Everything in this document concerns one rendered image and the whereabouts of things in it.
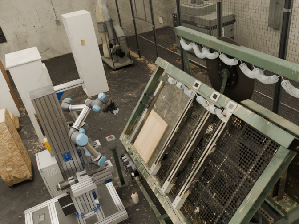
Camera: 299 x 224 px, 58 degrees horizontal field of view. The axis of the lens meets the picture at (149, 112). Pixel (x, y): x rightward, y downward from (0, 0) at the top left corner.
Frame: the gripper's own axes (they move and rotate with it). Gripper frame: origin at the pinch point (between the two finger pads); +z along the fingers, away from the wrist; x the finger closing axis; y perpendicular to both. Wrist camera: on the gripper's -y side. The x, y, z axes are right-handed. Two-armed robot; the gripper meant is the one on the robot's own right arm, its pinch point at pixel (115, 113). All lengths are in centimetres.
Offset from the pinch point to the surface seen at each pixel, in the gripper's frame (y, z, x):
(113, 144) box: -41, 75, 16
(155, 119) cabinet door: 34, 48, 7
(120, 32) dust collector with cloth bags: -51, 237, 528
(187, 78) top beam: 91, 5, 11
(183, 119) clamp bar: 70, 22, -28
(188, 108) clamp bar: 80, 15, -22
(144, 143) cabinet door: 9, 62, -11
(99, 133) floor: -123, 188, 142
